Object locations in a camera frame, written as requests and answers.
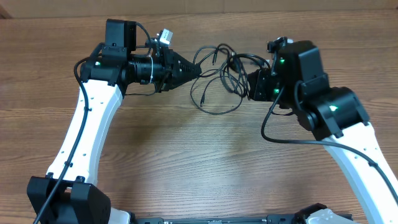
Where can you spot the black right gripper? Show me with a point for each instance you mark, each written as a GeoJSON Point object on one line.
{"type": "Point", "coordinates": [262, 83]}

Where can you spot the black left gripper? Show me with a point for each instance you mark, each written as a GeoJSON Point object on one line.
{"type": "Point", "coordinates": [173, 74]}

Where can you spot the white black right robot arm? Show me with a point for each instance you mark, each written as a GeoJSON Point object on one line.
{"type": "Point", "coordinates": [295, 80]}

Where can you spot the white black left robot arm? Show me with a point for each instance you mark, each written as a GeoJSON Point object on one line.
{"type": "Point", "coordinates": [68, 193]}

